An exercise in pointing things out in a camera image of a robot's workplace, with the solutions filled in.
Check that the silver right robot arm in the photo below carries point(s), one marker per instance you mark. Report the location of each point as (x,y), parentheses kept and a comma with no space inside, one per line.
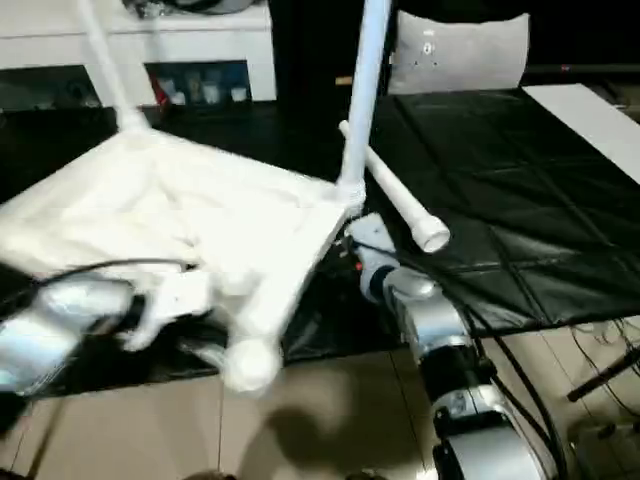
(435,310)

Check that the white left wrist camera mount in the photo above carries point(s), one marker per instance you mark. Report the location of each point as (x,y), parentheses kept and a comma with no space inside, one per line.
(180,295)

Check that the white plastic table leg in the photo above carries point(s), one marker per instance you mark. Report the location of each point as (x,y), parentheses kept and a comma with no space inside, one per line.
(107,65)
(400,200)
(365,100)

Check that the white sideboard with glass doors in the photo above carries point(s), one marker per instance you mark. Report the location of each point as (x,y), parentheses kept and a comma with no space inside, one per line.
(200,35)

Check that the black rod with red dot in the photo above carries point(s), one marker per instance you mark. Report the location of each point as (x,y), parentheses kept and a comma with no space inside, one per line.
(590,68)

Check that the grey helmet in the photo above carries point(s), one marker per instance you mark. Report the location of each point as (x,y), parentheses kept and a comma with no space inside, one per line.
(210,4)

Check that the white plastic table top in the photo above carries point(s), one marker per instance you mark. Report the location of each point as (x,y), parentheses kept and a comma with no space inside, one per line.
(175,210)

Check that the small white cup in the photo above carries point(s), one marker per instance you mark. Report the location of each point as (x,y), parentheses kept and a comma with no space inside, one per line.
(239,94)

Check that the grey cushion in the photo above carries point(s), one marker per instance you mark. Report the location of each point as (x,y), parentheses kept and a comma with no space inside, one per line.
(465,55)

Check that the black stand leg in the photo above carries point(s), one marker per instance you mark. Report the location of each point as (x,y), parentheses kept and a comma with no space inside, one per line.
(600,377)

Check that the black work mat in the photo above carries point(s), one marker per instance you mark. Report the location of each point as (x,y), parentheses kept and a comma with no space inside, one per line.
(500,175)

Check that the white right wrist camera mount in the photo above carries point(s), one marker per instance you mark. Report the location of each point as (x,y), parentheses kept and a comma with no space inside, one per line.
(372,235)

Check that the black speaker with gold label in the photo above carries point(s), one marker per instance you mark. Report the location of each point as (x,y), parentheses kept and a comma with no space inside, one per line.
(310,50)

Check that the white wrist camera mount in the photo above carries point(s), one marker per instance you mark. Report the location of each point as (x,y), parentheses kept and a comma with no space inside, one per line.
(180,295)
(372,235)

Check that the white patterned jar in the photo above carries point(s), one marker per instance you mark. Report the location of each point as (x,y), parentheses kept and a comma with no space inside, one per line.
(210,92)

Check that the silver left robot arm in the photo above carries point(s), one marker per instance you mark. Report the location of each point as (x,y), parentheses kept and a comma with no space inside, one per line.
(50,325)

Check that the white flat panel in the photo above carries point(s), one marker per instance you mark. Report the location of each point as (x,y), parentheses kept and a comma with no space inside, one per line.
(590,120)

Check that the dark round robot body part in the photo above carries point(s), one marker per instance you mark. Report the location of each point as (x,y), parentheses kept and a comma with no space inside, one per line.
(212,476)

